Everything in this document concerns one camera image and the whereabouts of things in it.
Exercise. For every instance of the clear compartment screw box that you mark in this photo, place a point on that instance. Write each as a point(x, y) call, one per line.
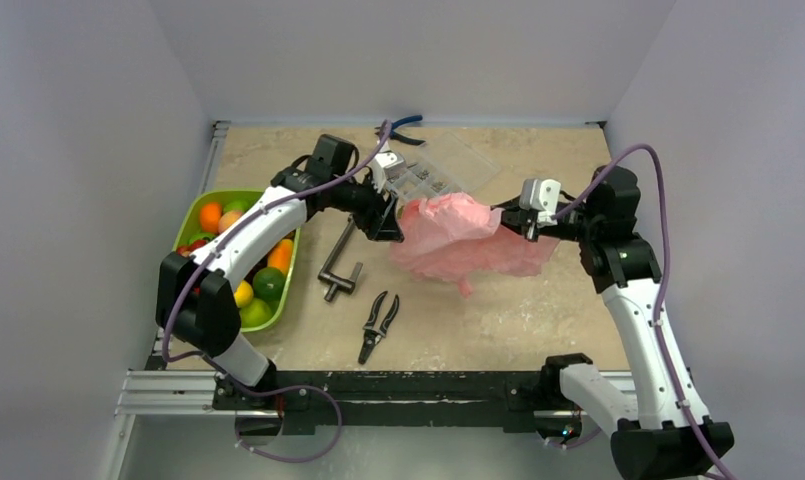
point(443, 165)

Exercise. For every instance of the pink plastic bag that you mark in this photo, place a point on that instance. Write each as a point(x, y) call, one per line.
point(449, 237)

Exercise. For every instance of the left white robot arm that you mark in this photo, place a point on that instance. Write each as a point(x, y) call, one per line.
point(195, 297)

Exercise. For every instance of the black handled wire stripper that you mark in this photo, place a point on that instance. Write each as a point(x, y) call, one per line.
point(376, 327)

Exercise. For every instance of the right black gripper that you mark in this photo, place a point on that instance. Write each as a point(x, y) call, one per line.
point(512, 221)

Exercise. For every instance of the green plastic fruit tray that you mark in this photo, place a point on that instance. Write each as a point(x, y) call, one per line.
point(190, 238)

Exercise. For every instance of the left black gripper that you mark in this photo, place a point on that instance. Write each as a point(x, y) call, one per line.
point(378, 219)

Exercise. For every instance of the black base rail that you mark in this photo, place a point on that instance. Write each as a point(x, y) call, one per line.
point(512, 401)

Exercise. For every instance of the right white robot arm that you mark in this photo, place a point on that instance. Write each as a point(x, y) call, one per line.
point(664, 430)

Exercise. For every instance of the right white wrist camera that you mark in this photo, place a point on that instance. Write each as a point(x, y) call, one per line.
point(541, 195)

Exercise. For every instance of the fake dark green lime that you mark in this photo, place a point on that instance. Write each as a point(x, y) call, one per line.
point(268, 284)

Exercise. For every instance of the fake peach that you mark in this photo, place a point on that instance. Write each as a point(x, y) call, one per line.
point(227, 220)

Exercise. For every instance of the fake green apple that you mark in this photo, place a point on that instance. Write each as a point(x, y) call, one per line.
point(256, 314)

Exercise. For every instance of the fake yellow lemon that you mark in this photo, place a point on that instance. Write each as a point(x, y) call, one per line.
point(243, 295)

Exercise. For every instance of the fake orange carrot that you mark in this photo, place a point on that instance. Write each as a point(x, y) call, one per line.
point(280, 256)

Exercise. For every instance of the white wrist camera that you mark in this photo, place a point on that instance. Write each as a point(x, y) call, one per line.
point(541, 195)
point(384, 166)

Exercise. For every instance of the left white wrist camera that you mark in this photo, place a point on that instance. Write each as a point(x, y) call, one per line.
point(384, 166)

